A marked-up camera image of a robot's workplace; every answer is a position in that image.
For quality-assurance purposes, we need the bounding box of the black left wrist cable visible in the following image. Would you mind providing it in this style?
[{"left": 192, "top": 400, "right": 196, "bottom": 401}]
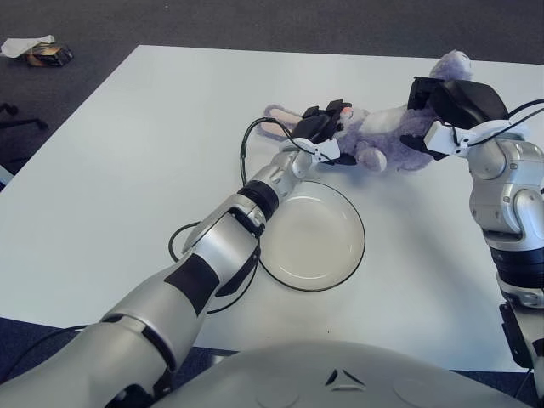
[{"left": 0, "top": 116, "right": 307, "bottom": 375}]

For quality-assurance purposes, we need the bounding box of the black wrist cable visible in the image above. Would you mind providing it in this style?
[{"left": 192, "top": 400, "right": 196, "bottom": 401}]
[
  {"left": 0, "top": 116, "right": 307, "bottom": 375},
  {"left": 462, "top": 98, "right": 544, "bottom": 148}
]

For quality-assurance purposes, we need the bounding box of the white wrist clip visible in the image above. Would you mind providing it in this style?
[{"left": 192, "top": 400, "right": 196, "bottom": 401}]
[
  {"left": 288, "top": 136, "right": 341, "bottom": 162},
  {"left": 422, "top": 118, "right": 528, "bottom": 158}
]

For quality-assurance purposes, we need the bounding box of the white crumpled paper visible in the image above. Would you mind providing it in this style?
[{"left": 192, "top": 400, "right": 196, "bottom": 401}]
[{"left": 0, "top": 33, "right": 56, "bottom": 59}]

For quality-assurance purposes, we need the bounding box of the black office chair base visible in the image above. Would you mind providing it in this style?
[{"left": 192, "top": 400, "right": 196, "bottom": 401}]
[{"left": 0, "top": 101, "right": 48, "bottom": 133}]

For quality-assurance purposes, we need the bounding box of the brown box on floor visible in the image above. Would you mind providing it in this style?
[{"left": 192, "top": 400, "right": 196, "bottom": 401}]
[{"left": 25, "top": 42, "right": 74, "bottom": 67}]

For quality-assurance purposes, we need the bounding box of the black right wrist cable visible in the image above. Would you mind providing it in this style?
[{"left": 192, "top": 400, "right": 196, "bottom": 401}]
[{"left": 462, "top": 98, "right": 544, "bottom": 148}]

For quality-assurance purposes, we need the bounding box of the purple plush bunny doll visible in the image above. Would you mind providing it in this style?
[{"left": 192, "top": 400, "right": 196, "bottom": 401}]
[{"left": 262, "top": 49, "right": 473, "bottom": 173}]

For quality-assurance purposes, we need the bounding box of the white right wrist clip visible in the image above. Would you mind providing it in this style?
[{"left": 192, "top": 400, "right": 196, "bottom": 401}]
[{"left": 422, "top": 118, "right": 528, "bottom": 158}]

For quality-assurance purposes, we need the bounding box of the white plate with black rim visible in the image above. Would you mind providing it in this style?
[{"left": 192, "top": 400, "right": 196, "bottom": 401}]
[{"left": 257, "top": 180, "right": 366, "bottom": 292}]

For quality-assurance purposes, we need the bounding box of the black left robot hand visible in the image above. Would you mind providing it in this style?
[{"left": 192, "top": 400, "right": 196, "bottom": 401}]
[{"left": 294, "top": 99, "right": 358, "bottom": 167}]

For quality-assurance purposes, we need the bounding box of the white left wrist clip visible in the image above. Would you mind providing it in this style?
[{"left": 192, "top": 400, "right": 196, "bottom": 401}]
[{"left": 288, "top": 136, "right": 341, "bottom": 162}]

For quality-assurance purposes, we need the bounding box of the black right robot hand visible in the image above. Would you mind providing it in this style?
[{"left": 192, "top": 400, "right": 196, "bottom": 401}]
[{"left": 399, "top": 76, "right": 509, "bottom": 162}]

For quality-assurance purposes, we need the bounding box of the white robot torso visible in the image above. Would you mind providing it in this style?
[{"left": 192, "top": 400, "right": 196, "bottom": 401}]
[{"left": 169, "top": 339, "right": 532, "bottom": 408}]

